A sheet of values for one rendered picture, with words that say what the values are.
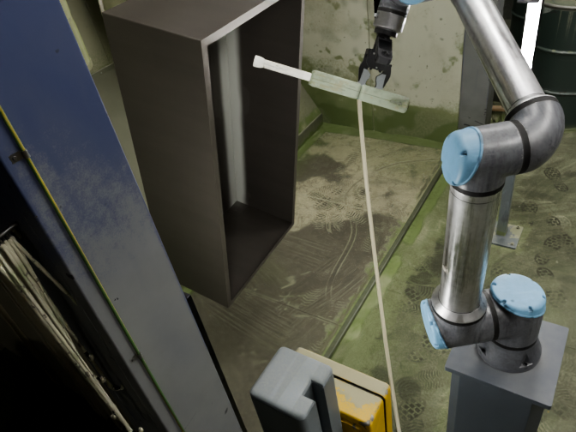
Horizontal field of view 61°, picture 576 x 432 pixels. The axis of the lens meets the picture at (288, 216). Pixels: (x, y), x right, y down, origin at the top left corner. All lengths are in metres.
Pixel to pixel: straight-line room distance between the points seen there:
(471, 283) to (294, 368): 0.92
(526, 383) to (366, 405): 1.17
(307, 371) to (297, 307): 2.18
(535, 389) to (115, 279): 1.25
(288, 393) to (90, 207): 0.50
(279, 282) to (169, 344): 1.76
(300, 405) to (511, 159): 0.76
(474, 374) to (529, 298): 0.31
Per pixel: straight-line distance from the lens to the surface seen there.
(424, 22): 3.49
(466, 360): 1.70
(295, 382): 0.47
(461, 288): 1.35
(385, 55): 1.49
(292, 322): 2.59
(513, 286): 1.56
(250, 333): 2.60
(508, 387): 1.67
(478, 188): 1.11
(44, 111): 0.77
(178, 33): 1.43
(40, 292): 0.92
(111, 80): 3.20
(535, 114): 1.14
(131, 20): 1.53
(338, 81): 1.51
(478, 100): 3.58
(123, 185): 0.87
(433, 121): 3.75
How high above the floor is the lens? 2.03
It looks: 38 degrees down
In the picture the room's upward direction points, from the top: 11 degrees counter-clockwise
